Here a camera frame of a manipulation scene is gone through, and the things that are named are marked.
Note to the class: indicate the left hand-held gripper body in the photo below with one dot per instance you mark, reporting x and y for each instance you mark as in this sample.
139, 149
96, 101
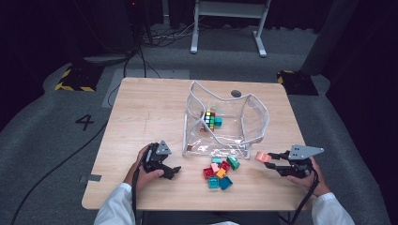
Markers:
156, 157

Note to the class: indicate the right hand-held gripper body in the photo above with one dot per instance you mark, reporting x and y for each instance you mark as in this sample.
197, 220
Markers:
298, 167

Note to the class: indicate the large salmon toy brick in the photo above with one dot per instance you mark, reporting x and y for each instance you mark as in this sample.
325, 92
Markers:
263, 157

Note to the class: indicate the red toy brick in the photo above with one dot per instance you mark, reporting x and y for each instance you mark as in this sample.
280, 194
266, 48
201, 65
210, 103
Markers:
224, 165
208, 172

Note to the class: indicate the green toy brick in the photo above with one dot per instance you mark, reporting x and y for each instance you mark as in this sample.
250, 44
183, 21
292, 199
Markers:
233, 162

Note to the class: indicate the teal toy brick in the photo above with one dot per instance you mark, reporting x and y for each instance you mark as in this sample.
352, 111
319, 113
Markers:
216, 160
218, 121
213, 182

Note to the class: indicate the orange toy brick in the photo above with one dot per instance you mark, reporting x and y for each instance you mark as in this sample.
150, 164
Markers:
221, 172

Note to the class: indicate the blue toy brick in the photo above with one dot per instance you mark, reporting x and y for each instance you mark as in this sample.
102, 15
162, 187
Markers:
225, 183

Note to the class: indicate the clear plastic bag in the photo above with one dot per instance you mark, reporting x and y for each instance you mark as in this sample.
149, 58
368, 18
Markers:
237, 125

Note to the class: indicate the multicoloured puzzle cube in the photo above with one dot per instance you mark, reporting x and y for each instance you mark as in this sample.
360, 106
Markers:
209, 120

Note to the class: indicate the person's right hand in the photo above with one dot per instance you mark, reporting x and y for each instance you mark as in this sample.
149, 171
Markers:
317, 184

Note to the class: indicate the person's left hand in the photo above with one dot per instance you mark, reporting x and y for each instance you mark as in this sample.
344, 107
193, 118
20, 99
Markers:
140, 179

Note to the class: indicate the grey floor tape strip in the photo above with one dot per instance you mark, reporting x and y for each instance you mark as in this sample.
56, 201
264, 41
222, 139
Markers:
90, 178

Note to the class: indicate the dark round table grommet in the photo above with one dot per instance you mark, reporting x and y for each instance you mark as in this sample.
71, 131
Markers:
236, 93

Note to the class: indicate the grey stand base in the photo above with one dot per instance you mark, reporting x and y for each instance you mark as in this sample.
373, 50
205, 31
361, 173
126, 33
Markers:
106, 58

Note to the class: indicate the black yellow striped base plate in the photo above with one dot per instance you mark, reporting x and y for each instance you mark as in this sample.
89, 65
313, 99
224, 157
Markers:
297, 82
79, 78

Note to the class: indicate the white metal desk frame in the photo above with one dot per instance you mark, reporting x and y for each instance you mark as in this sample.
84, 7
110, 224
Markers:
230, 8

